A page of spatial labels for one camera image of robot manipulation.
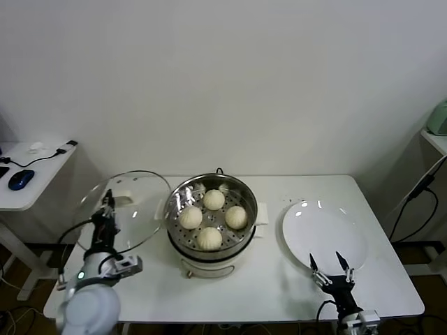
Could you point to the cream electric cooker base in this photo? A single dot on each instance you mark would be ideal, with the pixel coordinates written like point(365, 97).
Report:
point(209, 270)

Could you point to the white side desk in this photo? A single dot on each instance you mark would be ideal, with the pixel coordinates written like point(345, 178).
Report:
point(45, 174)

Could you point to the white steamed baozi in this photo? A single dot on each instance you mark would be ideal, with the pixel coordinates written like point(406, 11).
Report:
point(213, 199)
point(209, 239)
point(236, 217)
point(191, 217)

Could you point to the pale green appliance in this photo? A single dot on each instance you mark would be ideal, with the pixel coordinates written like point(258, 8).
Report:
point(439, 120)

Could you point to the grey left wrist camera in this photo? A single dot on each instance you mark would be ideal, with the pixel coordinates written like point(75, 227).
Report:
point(129, 267)

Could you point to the round glass pot lid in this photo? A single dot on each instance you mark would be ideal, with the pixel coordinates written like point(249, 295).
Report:
point(146, 195)

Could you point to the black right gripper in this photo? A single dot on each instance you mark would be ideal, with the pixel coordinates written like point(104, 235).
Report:
point(342, 289)

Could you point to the small white crumpled object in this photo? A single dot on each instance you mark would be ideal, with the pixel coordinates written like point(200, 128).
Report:
point(37, 147)

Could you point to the blue computer mouse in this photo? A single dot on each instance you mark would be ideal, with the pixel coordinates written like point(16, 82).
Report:
point(21, 179)

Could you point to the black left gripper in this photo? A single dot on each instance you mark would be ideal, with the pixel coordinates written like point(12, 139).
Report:
point(104, 232)

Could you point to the round white plate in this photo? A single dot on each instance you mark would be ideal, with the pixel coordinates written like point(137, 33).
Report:
point(324, 230)

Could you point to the white desk with appliance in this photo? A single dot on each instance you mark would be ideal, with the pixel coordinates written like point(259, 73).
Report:
point(436, 139)

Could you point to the black keyboard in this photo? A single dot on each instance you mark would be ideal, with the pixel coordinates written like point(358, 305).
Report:
point(3, 171)

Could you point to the perforated steel steamer basket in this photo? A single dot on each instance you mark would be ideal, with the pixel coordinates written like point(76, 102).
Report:
point(244, 195)

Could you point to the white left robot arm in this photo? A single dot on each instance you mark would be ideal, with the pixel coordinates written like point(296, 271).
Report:
point(92, 310)

